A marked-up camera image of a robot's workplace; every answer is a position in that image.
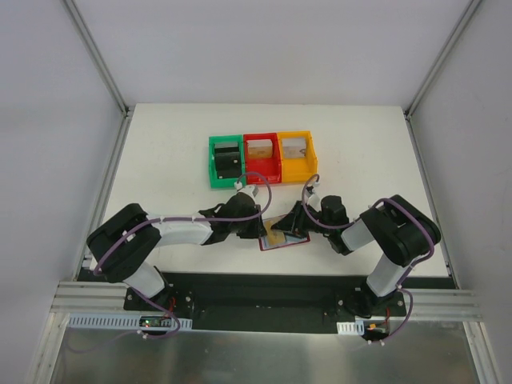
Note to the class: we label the red plastic bin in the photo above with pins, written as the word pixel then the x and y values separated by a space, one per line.
pixel 262 155

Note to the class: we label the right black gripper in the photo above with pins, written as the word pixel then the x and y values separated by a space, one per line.
pixel 298 218

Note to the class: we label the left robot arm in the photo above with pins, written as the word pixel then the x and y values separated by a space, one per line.
pixel 122 244

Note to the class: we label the yellow plastic bin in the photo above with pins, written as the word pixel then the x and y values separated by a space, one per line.
pixel 298 158

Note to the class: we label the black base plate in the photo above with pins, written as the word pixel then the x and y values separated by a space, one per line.
pixel 266 303

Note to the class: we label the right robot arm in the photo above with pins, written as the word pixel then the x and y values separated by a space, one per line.
pixel 404 234

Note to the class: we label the red leather card holder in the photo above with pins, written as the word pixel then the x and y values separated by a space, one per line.
pixel 284 242

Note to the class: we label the aluminium frame post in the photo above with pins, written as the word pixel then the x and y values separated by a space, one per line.
pixel 87 38
pixel 467 15

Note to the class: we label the white cable duct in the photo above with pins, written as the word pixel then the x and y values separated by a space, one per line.
pixel 355 328
pixel 127 322

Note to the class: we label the left aluminium frame post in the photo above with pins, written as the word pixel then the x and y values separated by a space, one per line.
pixel 87 38

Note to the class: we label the green plastic bin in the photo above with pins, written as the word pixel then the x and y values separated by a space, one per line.
pixel 216 183

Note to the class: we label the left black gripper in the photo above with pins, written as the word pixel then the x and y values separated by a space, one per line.
pixel 251 226

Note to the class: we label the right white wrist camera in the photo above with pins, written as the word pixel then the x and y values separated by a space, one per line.
pixel 313 191

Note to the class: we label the gold VIP credit card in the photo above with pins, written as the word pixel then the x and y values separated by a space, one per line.
pixel 273 238

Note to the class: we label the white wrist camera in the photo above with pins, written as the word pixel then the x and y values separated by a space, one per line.
pixel 313 191
pixel 249 190

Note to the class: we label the right white cable duct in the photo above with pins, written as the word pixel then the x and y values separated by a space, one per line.
pixel 355 328

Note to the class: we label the right aluminium frame post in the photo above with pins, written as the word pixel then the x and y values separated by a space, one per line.
pixel 467 15

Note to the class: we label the left white cable duct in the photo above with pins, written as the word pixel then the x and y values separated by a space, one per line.
pixel 127 322

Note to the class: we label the black card in green bin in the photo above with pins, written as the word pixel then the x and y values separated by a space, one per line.
pixel 227 160

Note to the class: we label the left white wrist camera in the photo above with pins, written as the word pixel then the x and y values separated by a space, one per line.
pixel 249 190

